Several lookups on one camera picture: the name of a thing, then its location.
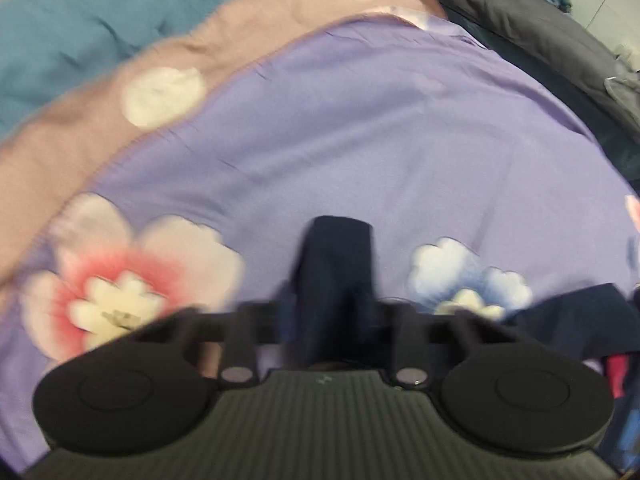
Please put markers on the navy cartoon print t-shirt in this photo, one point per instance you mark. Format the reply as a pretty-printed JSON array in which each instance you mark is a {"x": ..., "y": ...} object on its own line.
[{"x": 625, "y": 440}]

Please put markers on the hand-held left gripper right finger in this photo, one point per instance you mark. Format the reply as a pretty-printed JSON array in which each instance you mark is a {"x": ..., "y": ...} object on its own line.
[{"x": 406, "y": 330}]

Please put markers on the navy pink-striped garment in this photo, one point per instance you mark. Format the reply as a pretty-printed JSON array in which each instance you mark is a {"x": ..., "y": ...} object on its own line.
[{"x": 335, "y": 270}]

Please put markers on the purple floral bedsheet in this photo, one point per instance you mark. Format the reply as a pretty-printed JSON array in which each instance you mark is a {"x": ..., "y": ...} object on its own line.
[{"x": 375, "y": 135}]

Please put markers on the light grey cloth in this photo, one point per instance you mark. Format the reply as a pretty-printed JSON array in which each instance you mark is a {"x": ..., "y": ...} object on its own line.
[{"x": 625, "y": 85}]

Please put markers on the dark grey blanket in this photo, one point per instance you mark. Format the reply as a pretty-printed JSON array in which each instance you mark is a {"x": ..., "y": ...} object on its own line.
[{"x": 525, "y": 25}]

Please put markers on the teal blue sheet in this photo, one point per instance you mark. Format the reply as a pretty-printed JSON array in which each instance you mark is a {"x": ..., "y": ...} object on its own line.
[{"x": 90, "y": 25}]

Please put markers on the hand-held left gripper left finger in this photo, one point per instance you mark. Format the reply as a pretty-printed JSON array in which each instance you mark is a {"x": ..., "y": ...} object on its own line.
[{"x": 245, "y": 330}]

